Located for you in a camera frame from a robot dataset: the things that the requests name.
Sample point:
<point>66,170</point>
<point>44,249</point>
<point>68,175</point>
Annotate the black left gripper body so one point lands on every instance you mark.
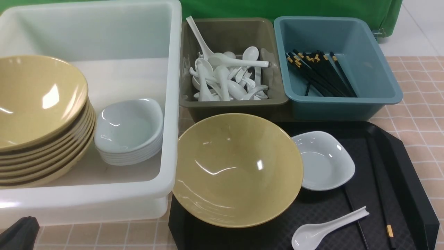
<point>21,235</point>

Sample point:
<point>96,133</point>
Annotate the white ceramic soup spoon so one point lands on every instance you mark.
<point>309,236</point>

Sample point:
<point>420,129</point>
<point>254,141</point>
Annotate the white square sauce dish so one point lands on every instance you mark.
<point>327,164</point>

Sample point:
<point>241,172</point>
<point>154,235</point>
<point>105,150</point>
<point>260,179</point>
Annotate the black chopstick gold band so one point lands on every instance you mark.
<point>379,189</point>

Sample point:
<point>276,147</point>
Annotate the stack of yellow bowls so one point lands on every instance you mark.
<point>47,120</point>

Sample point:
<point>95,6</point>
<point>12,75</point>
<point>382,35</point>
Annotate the stack of white dishes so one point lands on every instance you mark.
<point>129,132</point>

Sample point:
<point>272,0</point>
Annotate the large white plastic bin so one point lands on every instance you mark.
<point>127,49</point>

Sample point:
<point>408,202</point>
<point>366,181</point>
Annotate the pile of white spoons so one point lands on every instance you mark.
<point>223,83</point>

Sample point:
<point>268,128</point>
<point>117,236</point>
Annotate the white spoon leaning upright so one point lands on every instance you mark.
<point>206,51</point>

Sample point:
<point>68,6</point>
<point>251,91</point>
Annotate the white spoon lying across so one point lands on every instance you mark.
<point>218,59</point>

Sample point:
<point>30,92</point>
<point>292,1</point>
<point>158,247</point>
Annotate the olive plastic spoon bin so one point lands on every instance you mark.
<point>234,35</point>

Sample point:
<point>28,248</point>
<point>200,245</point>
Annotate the bundle of black chopsticks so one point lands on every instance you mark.
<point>323,73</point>

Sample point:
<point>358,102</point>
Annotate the black plastic serving tray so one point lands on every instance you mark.
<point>415,224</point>

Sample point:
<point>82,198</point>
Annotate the teal plastic chopstick bin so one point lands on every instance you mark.
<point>358,53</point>

